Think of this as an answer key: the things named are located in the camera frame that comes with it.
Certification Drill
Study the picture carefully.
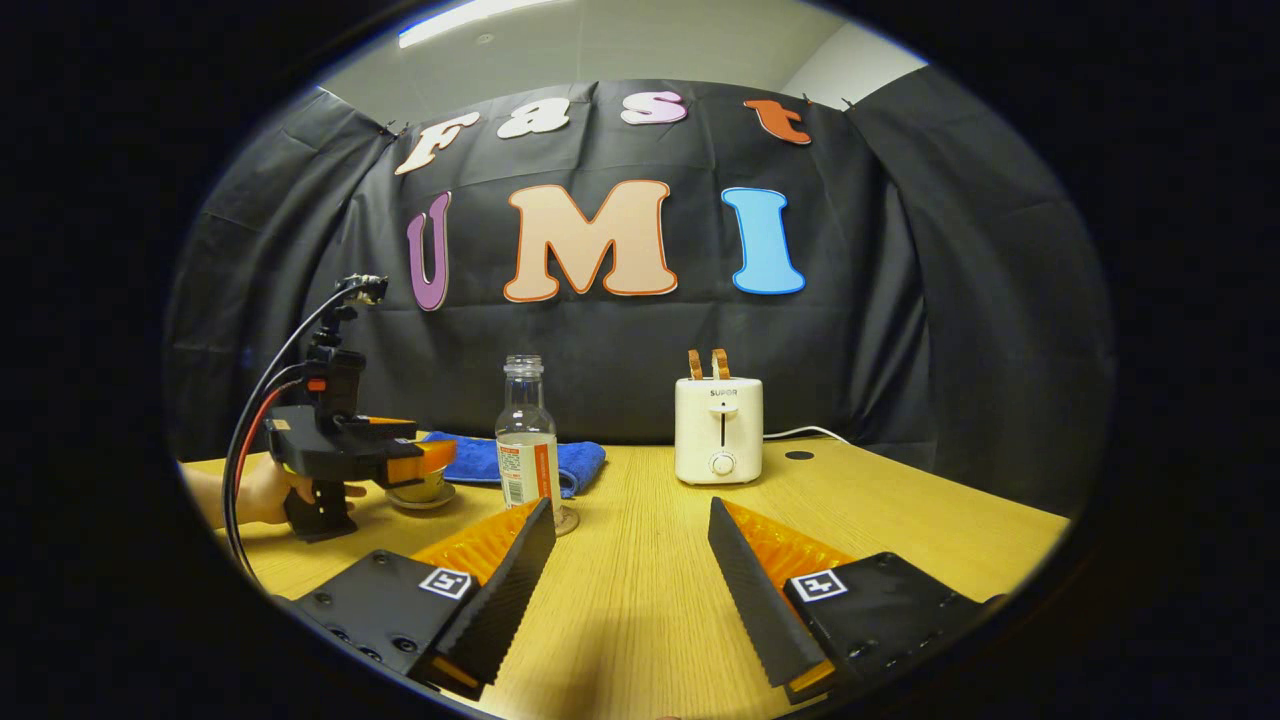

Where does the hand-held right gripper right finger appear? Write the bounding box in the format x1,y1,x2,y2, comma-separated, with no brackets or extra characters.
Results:
707,497,1006,705

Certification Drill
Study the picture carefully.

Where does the blue towel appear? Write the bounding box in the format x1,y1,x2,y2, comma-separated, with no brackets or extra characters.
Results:
420,431,608,499

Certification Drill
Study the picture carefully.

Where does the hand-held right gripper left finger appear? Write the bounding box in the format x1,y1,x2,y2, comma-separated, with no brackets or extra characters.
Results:
288,497,558,701

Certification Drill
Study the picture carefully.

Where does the clear plastic water bottle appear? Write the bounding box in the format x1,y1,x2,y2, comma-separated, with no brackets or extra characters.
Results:
496,355,562,513

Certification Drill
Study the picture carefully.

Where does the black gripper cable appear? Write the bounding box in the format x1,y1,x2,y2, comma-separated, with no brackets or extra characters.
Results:
222,280,387,591

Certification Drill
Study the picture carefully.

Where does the red gripper cable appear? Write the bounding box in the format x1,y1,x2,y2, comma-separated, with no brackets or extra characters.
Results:
232,384,303,501

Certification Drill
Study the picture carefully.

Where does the beige ceramic saucer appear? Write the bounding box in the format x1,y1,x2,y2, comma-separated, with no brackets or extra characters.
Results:
385,486,458,512

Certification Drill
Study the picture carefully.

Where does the cream toaster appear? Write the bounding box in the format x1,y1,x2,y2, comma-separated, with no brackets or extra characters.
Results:
674,376,765,486

